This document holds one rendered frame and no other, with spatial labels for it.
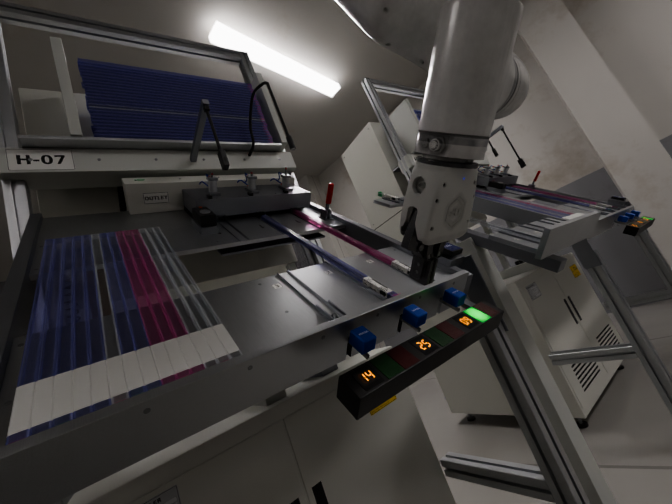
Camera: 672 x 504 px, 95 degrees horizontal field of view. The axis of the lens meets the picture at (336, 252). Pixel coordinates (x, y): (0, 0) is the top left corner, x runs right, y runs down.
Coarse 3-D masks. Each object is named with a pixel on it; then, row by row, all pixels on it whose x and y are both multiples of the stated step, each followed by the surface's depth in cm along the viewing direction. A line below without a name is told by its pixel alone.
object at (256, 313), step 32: (352, 256) 68; (224, 288) 51; (256, 288) 52; (288, 288) 53; (320, 288) 54; (352, 288) 55; (224, 320) 43; (256, 320) 44; (288, 320) 44; (320, 320) 45; (0, 416) 28
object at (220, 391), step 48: (432, 288) 53; (336, 336) 42; (384, 336) 50; (192, 384) 30; (240, 384) 34; (288, 384) 39; (48, 432) 25; (96, 432) 26; (144, 432) 29; (192, 432) 33; (0, 480) 23; (48, 480) 25; (96, 480) 28
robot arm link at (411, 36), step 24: (336, 0) 45; (360, 0) 39; (384, 0) 37; (408, 0) 38; (432, 0) 39; (360, 24) 42; (384, 24) 39; (408, 24) 40; (432, 24) 40; (408, 48) 43; (432, 48) 43
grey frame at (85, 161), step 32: (0, 32) 85; (0, 64) 81; (0, 96) 79; (0, 128) 75; (0, 160) 70; (96, 160) 81; (128, 160) 85; (160, 160) 89; (256, 160) 107; (288, 160) 114; (320, 256) 108; (512, 352) 61; (512, 384) 59; (544, 416) 59; (544, 448) 57; (576, 480) 56
